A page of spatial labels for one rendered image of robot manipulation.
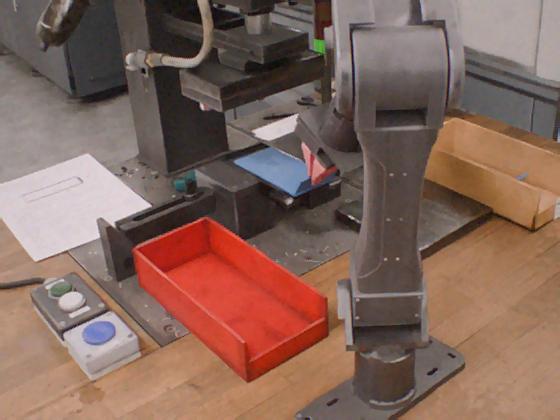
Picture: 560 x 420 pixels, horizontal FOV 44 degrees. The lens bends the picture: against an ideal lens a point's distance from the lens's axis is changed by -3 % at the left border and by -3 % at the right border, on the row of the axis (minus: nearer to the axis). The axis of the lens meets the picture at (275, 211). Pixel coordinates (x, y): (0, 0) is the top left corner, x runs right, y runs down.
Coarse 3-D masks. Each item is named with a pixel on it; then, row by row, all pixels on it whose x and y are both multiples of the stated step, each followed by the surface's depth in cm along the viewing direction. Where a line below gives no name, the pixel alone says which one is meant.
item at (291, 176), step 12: (252, 156) 106; (264, 156) 105; (276, 156) 105; (288, 156) 105; (252, 168) 102; (264, 168) 102; (276, 168) 102; (288, 168) 102; (300, 168) 102; (276, 180) 99; (288, 180) 99; (300, 180) 93; (324, 180) 97; (288, 192) 96; (300, 192) 96
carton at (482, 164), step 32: (448, 128) 119; (480, 128) 115; (448, 160) 108; (480, 160) 118; (512, 160) 112; (544, 160) 107; (480, 192) 105; (512, 192) 100; (544, 192) 108; (544, 224) 101
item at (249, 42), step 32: (192, 32) 103; (224, 32) 97; (256, 32) 95; (288, 32) 95; (224, 64) 97; (256, 64) 95; (288, 64) 96; (320, 64) 99; (192, 96) 96; (224, 96) 91; (256, 96) 94
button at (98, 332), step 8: (104, 320) 83; (88, 328) 81; (96, 328) 81; (104, 328) 81; (112, 328) 81; (88, 336) 80; (96, 336) 80; (104, 336) 80; (112, 336) 81; (96, 344) 80
